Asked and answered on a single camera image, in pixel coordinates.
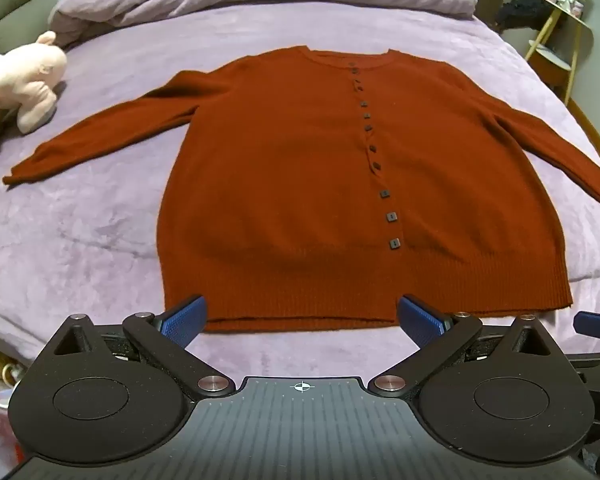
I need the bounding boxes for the yellow side table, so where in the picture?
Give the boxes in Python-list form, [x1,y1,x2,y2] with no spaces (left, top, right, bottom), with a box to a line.
[524,0,594,107]

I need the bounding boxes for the red knit cardigan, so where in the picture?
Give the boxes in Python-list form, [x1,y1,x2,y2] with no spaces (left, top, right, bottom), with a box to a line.
[2,45,600,333]

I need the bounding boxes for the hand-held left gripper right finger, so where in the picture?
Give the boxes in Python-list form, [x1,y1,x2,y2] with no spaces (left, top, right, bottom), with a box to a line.
[367,294,556,396]

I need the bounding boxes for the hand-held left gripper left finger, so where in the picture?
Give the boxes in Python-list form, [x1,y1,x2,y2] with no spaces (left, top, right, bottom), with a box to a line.
[46,294,236,396]

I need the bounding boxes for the dark cloth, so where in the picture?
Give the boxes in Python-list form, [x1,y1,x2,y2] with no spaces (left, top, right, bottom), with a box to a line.
[495,0,557,34]

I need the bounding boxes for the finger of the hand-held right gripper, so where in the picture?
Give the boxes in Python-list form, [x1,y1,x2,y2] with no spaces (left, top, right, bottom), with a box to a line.
[574,311,600,343]

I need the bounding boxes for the pink plush toy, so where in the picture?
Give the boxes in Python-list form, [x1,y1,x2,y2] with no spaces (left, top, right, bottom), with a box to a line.
[0,31,68,139]

